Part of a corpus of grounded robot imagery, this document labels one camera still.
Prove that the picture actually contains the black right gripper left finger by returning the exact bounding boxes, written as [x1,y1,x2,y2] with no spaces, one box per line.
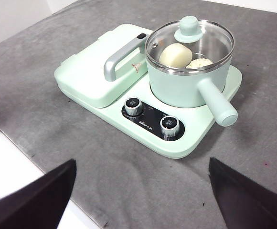
[0,158,77,229]

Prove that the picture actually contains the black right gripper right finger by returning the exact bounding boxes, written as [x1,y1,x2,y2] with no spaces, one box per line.
[208,156,277,229]

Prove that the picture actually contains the round ridged bun green specks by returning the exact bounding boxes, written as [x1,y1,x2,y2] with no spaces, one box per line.
[185,58,214,70]

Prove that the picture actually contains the plain white rectangular bun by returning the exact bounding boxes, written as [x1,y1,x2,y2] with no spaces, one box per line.
[159,42,193,68]

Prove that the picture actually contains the glass pot lid green knob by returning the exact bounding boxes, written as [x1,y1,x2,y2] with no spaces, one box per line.
[145,15,234,73]

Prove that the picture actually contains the mint green breakfast machine base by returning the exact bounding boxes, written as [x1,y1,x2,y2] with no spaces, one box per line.
[53,23,244,160]

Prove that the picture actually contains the silver control dial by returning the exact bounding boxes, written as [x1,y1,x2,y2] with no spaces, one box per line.
[124,96,143,117]
[159,115,181,138]

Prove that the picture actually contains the mint green pot with handle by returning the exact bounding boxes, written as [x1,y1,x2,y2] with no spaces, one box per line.
[145,20,239,127]

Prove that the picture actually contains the silver griddle cover handle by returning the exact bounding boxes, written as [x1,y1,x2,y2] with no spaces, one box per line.
[103,33,148,82]

